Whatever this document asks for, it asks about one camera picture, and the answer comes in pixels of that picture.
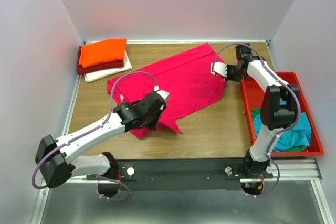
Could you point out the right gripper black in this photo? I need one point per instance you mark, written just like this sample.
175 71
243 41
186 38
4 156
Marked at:
229 71

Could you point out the pink t shirt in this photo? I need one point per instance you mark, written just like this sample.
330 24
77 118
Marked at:
186 76

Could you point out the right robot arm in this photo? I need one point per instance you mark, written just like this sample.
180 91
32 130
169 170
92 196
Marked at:
279 112

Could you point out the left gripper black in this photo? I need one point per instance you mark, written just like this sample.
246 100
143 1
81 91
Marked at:
157 111

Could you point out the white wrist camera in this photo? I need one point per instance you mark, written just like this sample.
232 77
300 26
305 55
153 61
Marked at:
219 68
164 94

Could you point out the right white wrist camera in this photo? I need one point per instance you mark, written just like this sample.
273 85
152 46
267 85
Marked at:
219 68

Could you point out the dark red folded t shirt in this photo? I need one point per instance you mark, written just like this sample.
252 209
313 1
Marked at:
104 66

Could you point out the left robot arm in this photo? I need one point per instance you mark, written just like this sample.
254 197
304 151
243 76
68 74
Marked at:
61 159

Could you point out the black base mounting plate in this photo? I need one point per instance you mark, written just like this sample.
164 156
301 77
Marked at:
185 174

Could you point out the aluminium frame rail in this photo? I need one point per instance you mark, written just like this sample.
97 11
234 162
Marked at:
296 169

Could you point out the orange folded t shirt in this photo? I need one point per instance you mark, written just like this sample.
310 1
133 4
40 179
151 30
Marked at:
105 51

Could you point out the green t shirt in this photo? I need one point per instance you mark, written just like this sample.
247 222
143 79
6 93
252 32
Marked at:
255 114

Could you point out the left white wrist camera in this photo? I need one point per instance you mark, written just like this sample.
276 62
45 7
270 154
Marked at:
164 94

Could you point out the teal t shirt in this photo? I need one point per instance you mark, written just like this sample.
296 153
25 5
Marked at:
296 139

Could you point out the white folded t shirt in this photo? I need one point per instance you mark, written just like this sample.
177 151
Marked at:
97 75

